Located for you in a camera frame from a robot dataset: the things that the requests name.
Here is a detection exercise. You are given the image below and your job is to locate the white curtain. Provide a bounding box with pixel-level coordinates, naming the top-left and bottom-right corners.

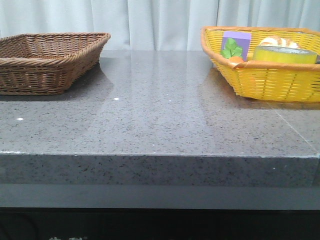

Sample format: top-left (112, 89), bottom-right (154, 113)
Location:
top-left (0, 0), bottom-right (320, 51)

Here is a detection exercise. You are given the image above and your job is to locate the yellow wicker basket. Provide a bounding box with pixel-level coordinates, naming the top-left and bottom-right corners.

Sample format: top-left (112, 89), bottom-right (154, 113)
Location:
top-left (200, 26), bottom-right (320, 103)

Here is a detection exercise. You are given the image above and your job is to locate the toy croissant bread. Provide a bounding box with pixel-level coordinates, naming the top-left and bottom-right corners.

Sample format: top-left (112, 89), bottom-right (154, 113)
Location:
top-left (259, 35), bottom-right (301, 49)

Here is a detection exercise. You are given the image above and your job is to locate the orange toy carrot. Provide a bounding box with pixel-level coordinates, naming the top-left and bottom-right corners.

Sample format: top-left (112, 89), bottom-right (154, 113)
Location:
top-left (228, 56), bottom-right (244, 64)

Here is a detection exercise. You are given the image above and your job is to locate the brown wicker basket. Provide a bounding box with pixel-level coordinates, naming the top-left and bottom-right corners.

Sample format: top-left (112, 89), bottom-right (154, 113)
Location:
top-left (0, 32), bottom-right (111, 96)

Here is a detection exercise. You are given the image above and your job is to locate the purple box with leaf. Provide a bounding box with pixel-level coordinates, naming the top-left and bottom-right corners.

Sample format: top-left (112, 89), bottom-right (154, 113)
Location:
top-left (220, 31), bottom-right (251, 61)

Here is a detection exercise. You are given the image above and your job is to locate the dark brown toy item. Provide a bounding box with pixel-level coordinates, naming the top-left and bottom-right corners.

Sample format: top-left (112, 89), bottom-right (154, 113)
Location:
top-left (315, 55), bottom-right (320, 64)

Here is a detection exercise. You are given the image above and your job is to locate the yellow tape roll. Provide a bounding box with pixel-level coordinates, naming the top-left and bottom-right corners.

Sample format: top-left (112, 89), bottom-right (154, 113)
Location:
top-left (252, 46), bottom-right (318, 64)

